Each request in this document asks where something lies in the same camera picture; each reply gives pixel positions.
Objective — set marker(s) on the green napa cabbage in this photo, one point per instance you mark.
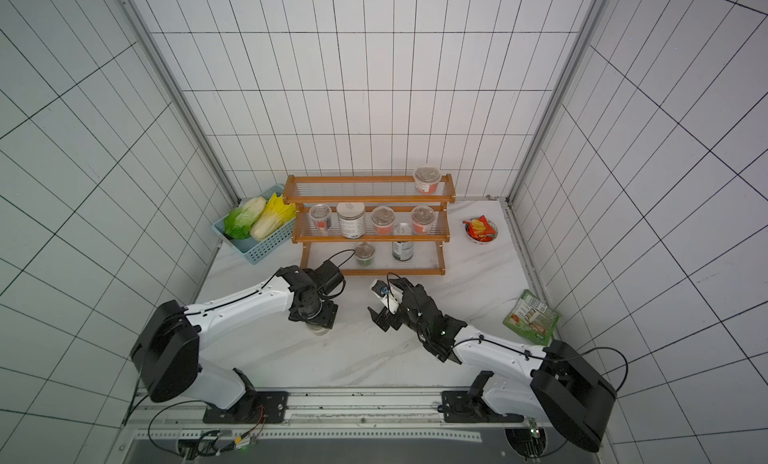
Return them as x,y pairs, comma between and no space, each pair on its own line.
238,223

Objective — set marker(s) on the yellow label seed jar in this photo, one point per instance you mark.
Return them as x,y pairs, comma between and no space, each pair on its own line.
317,329

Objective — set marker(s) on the large white labelled jar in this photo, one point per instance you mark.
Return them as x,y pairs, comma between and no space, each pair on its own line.
351,217

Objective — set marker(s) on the small red label seed jar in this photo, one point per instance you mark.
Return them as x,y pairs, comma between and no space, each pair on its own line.
320,216

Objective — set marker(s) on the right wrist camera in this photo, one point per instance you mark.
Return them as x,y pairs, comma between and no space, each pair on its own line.
389,295

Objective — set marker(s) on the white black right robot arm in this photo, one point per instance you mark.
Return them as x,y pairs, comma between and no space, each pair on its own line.
515,382

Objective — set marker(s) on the yellow napa cabbage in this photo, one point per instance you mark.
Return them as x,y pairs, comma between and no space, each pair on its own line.
275,214

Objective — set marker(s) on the red snack packet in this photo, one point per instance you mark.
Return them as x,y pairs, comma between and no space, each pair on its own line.
480,227

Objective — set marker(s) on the aluminium mounting rail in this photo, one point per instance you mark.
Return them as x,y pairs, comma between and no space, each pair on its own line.
321,407

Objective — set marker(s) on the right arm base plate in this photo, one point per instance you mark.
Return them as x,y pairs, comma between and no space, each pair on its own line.
463,408

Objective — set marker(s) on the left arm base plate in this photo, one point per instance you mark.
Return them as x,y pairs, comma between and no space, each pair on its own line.
254,407

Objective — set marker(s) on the red label seed jar top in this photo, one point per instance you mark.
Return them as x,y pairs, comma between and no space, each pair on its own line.
426,179

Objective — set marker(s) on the green snack bag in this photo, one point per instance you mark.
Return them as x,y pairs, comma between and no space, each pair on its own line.
532,319

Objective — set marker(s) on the green label seed jar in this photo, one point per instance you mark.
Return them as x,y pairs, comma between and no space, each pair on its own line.
364,253

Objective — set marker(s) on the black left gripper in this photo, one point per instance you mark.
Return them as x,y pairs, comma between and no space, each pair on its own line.
327,315

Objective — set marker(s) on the red seed jar middle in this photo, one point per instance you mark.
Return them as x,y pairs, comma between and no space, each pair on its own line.
383,219

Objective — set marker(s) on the wooden three-tier shelf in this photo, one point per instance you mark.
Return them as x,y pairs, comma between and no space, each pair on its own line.
396,192

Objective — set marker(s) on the light blue plastic basket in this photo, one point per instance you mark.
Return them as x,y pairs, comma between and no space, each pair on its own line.
251,249

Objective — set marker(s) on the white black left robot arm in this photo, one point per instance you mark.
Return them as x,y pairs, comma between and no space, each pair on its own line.
168,352

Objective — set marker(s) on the red seed jar right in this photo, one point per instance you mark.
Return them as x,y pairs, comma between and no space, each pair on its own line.
423,219

